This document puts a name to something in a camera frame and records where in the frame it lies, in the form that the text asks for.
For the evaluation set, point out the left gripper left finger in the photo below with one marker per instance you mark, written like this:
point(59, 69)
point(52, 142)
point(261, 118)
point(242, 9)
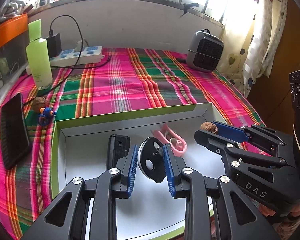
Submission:
point(87, 205)

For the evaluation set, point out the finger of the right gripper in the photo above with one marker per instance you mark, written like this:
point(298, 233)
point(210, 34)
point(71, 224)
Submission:
point(236, 158)
point(263, 138)

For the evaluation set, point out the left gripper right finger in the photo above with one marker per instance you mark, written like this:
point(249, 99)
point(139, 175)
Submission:
point(235, 216)

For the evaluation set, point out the brown walnut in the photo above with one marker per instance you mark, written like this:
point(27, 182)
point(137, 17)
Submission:
point(209, 127)

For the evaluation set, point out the pink clip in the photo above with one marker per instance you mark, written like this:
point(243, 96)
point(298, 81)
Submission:
point(168, 136)

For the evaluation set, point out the black round disc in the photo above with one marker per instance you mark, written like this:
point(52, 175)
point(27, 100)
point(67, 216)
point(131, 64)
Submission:
point(151, 159)

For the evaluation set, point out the black cylindrical light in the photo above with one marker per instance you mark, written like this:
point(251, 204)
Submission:
point(118, 147)

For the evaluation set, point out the green white cardboard box tray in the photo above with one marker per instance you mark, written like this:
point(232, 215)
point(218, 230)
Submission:
point(80, 148)

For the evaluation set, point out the black smartphone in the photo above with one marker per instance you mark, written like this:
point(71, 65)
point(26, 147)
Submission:
point(14, 139)

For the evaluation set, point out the heart pattern curtain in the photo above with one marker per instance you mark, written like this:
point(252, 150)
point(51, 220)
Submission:
point(252, 32)

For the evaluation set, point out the grey mini heater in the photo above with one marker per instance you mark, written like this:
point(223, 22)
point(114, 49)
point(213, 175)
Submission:
point(205, 51)

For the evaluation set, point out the blue orange toy charm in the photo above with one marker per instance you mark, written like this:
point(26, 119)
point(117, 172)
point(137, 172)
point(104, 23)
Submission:
point(45, 116)

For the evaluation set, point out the plaid bed cloth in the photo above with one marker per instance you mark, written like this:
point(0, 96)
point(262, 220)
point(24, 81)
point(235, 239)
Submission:
point(132, 79)

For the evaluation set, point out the black clip on windowsill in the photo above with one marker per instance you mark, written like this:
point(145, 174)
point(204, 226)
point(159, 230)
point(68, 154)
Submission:
point(188, 6)

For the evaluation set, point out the white power strip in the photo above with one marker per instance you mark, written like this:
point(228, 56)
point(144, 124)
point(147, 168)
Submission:
point(68, 58)

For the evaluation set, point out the green lotion bottle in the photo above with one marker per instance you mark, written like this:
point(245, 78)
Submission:
point(38, 56)

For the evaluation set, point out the black charger plug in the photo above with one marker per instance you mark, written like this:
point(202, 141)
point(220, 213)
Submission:
point(54, 44)

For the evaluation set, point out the orange tray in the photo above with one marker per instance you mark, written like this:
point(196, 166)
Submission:
point(13, 28)

